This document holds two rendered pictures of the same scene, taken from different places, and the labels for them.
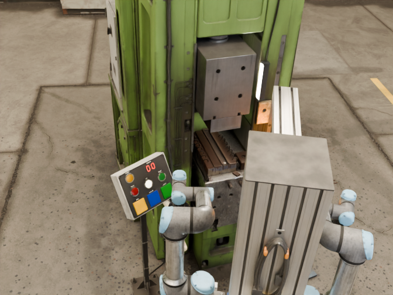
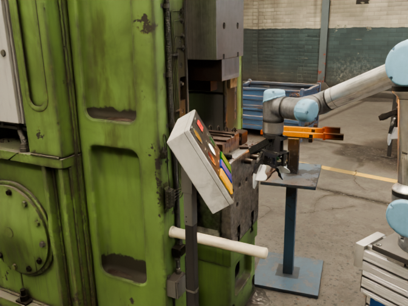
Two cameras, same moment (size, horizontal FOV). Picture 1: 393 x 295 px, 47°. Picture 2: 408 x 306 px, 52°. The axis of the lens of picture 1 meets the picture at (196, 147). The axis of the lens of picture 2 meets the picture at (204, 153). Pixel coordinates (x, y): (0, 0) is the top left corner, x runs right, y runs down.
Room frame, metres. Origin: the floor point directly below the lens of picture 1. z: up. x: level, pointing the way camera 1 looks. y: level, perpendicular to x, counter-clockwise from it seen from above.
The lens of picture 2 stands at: (0.96, 1.25, 1.49)
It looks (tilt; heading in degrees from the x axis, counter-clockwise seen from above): 17 degrees down; 317
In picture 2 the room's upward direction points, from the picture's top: 1 degrees counter-clockwise
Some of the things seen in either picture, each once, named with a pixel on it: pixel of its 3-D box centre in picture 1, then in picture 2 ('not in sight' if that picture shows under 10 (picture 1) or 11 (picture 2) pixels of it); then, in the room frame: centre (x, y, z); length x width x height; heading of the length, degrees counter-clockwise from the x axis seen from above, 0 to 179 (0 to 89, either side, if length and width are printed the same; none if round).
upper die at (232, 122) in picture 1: (214, 106); (190, 67); (2.48, -0.11, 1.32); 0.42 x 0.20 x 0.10; 19
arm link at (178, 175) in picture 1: (179, 181); (274, 105); (1.83, 0.09, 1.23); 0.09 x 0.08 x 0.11; 1
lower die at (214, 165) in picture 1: (211, 150); (192, 139); (2.48, -0.11, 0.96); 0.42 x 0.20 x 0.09; 19
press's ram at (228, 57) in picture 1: (223, 71); (193, 13); (2.49, -0.15, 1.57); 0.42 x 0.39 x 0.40; 19
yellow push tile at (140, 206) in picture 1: (140, 206); (224, 181); (1.86, 0.31, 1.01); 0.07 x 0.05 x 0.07; 134
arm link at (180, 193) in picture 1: (182, 194); (301, 108); (1.74, 0.07, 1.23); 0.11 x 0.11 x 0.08; 1
